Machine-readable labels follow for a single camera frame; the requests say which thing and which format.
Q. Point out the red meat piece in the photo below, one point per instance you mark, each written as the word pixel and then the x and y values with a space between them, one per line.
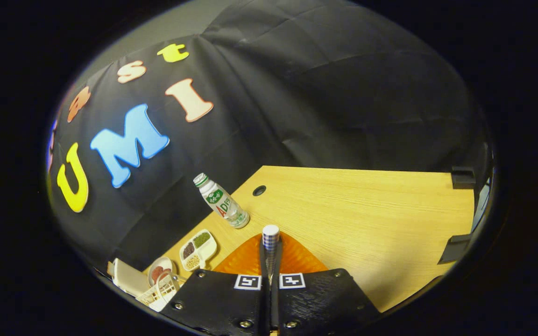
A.
pixel 156 274
pixel 166 273

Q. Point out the white green drink bottle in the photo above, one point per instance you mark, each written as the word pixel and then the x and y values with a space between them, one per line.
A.
pixel 220 200

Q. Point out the toast slice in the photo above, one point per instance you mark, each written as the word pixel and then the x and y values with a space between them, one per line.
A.
pixel 110 268

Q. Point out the white divided dish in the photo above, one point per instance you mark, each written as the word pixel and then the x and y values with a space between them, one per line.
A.
pixel 206 252

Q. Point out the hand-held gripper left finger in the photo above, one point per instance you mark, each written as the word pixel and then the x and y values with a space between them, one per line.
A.
pixel 222 303

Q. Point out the black table clamp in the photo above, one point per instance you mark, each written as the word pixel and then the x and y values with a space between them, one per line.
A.
pixel 463 178
pixel 456 248

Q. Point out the beige plate with meat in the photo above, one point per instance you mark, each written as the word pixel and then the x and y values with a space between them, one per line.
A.
pixel 166 262

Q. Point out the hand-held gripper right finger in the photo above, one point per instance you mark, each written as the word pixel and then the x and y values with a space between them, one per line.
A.
pixel 320 303

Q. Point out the white toaster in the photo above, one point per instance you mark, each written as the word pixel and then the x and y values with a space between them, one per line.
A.
pixel 129 279

